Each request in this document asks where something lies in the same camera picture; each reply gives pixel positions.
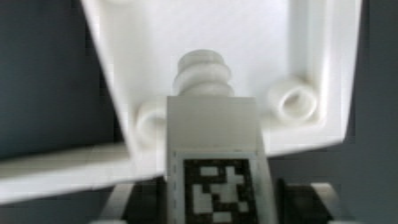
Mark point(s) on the white L-shaped fence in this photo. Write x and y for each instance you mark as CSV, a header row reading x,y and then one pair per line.
x,y
75,170

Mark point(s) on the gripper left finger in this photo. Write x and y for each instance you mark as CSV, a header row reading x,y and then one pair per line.
x,y
134,206

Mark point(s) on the white square table top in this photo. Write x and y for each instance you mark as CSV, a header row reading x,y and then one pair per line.
x,y
283,38

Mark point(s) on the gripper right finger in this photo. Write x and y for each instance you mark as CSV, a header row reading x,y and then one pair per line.
x,y
308,203

